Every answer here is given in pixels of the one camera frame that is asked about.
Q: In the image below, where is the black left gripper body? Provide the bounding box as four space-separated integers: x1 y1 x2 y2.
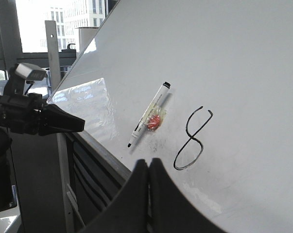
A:
0 93 44 135

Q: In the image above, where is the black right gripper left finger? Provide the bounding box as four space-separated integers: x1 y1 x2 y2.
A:
80 159 148 233

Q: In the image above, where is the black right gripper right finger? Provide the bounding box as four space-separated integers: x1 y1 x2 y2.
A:
149 158 224 233

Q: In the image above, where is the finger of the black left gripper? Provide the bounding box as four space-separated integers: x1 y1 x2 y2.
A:
39 104 85 135

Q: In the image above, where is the red round magnet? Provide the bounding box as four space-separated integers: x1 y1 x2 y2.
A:
147 115 161 131

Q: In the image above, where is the white black whiteboard marker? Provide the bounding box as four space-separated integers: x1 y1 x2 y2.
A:
127 82 171 148

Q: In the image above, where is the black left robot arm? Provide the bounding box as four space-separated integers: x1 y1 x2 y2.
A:
0 93 85 211

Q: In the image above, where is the white whiteboard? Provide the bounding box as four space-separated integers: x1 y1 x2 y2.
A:
49 0 293 233

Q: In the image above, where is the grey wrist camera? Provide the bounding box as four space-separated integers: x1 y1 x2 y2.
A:
9 63 47 81

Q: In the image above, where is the grey aluminium whiteboard tray rail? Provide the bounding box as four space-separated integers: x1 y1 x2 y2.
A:
65 131 131 185

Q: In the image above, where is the grey metal stand post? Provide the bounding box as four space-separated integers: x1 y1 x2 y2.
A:
45 20 61 90

